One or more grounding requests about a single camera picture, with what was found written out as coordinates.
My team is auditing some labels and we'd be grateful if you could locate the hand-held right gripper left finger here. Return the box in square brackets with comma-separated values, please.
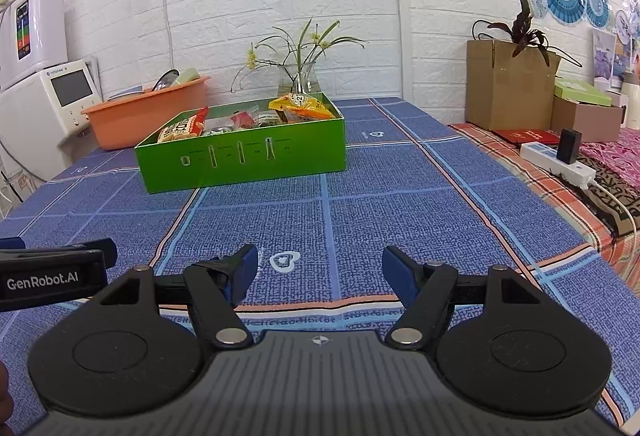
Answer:
[92, 243, 258, 349]

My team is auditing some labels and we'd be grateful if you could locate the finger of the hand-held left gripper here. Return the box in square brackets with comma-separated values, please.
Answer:
[0, 237, 118, 267]

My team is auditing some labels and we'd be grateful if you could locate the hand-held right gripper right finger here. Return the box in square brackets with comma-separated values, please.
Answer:
[382, 245, 543, 351]

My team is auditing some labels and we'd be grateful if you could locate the green cardboard box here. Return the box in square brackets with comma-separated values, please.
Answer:
[134, 91, 347, 194]

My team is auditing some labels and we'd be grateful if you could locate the red beige snack packet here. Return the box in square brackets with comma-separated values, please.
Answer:
[157, 108, 210, 144]

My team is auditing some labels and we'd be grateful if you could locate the blue checked tablecloth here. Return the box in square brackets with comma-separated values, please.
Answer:
[0, 96, 640, 436]

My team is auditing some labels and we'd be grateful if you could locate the white appliance with screen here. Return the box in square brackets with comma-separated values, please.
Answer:
[0, 59, 103, 182]

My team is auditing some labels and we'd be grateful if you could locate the orange plastic basin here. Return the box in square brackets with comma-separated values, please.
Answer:
[81, 75, 212, 151]

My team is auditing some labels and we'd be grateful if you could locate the orange plaid blanket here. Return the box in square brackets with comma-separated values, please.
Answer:
[447, 122, 640, 297]

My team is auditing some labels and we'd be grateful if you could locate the metal bowl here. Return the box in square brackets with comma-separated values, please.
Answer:
[151, 69, 181, 92]

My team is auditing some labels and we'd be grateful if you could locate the white power strip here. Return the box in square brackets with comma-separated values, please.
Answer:
[520, 141, 598, 189]

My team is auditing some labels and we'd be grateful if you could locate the red booklet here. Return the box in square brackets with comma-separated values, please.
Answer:
[492, 127, 561, 145]

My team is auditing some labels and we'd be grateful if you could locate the glass vase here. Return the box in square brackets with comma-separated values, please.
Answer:
[291, 61, 321, 95]

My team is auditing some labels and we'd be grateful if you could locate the large cardboard box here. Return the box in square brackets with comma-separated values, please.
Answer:
[466, 39, 562, 132]

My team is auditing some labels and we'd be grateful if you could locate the black power adapter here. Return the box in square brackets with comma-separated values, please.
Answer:
[556, 129, 584, 164]

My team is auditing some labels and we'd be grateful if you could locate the tall white water purifier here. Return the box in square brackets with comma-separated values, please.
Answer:
[0, 0, 68, 92]

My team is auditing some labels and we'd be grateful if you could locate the dark patterned cloth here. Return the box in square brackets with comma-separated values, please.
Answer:
[570, 161, 640, 237]

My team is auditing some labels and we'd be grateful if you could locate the yellow flowering plant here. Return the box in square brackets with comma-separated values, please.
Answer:
[231, 16, 368, 93]

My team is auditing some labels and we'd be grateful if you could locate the small brown cardboard box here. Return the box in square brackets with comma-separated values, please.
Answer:
[551, 95, 623, 143]

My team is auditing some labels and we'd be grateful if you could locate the pink floral cloth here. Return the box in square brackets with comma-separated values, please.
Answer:
[580, 126, 640, 190]

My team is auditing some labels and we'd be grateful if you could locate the green lidded box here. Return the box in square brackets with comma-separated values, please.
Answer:
[554, 77, 613, 108]

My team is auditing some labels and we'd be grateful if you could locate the dark red leafy plant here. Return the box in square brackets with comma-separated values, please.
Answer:
[471, 0, 583, 70]

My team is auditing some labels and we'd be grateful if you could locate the white thermos jug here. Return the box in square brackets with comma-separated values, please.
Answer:
[620, 71, 640, 130]

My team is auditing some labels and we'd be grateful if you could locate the medium blue paper fan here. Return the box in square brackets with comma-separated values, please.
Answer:
[582, 0, 612, 30]

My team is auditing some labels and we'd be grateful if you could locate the grey appliance cable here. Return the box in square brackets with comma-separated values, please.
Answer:
[0, 139, 47, 188]

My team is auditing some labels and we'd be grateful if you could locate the white power cable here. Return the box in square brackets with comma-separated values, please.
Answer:
[590, 179, 640, 235]

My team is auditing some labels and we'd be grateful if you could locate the white wall pipe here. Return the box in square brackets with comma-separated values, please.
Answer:
[389, 0, 414, 104]

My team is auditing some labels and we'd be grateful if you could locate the wall poster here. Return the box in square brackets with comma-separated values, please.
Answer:
[592, 27, 617, 82]

